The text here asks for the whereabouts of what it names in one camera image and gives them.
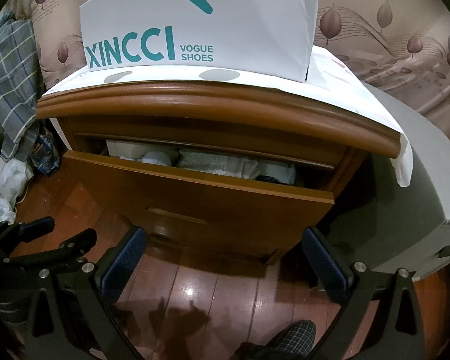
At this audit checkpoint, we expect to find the brown wooden nightstand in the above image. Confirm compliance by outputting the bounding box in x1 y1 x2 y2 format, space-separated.
35 80 404 265

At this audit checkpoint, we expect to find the white floral bedsheet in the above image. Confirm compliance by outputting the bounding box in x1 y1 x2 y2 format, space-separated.
0 158 33 224

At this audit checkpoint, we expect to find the white XINCCI shoe box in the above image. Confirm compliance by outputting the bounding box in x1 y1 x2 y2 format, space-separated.
80 0 319 82

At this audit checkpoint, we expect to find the grey plaid blanket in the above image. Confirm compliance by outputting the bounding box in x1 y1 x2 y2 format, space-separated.
0 12 44 162

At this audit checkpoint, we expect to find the honeycomb print white underwear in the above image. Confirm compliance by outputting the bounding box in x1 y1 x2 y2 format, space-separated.
178 150 260 180

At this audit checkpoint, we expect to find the grey crumpled garment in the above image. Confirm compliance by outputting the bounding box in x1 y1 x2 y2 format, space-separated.
119 150 181 167

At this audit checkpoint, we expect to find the blue patterned bag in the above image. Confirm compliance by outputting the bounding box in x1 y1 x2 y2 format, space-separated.
31 127 61 176

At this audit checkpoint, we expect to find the plaid slipper foot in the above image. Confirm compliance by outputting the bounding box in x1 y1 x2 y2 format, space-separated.
230 318 318 360

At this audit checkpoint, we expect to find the beige leaf pattern mattress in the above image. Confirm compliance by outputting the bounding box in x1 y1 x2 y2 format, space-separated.
7 0 450 139

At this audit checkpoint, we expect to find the light blue white underwear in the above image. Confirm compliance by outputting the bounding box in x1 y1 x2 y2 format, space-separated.
256 161 296 185

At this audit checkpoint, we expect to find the brown wooden drawer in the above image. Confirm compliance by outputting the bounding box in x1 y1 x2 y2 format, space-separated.
63 150 334 264

